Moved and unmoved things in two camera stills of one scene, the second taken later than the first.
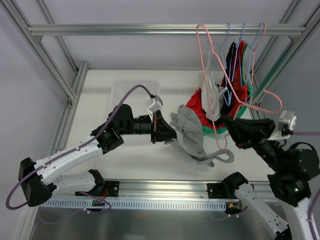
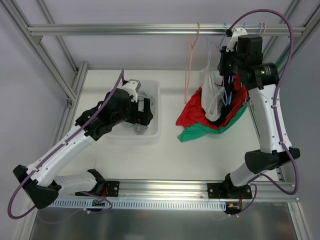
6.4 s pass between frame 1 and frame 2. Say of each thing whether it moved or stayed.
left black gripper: moved
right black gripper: moved
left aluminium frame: stayed
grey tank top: moved
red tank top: stayed
